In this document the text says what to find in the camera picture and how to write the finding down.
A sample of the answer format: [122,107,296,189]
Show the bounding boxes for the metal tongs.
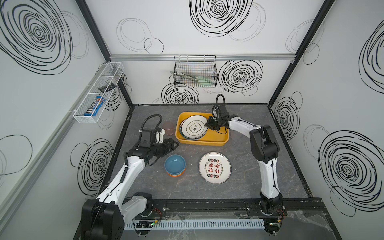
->
[170,71,199,83]

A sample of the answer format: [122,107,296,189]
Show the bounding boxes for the green rimmed white plate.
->
[180,120,206,140]

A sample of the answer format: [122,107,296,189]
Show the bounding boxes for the pink translucent cup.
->
[163,121,175,136]

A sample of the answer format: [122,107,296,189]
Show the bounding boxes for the white slotted cable duct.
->
[124,219,265,231]

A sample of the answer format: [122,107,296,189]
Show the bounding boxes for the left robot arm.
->
[80,128,180,240]

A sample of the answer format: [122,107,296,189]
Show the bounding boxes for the white plate green flower outline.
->
[180,115,208,140]

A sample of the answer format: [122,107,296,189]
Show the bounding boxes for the black remote control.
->
[98,83,116,93]

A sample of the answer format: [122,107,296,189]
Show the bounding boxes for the orange bowl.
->
[167,172,184,178]

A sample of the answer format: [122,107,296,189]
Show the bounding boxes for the blue candy packet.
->
[84,96,105,117]

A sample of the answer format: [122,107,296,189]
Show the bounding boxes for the green item in basket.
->
[197,76,216,87]

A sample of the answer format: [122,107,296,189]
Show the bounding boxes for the white wire shelf basket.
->
[73,62,124,124]

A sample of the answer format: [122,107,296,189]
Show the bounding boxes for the yellow plastic bin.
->
[175,112,230,147]

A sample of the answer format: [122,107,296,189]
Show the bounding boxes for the blue bowl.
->
[164,155,186,174]

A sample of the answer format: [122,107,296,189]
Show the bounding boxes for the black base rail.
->
[151,198,326,217]

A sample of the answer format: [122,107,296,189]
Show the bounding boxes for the black wire basket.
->
[173,55,219,88]

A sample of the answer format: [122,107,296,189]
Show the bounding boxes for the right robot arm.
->
[206,104,283,216]

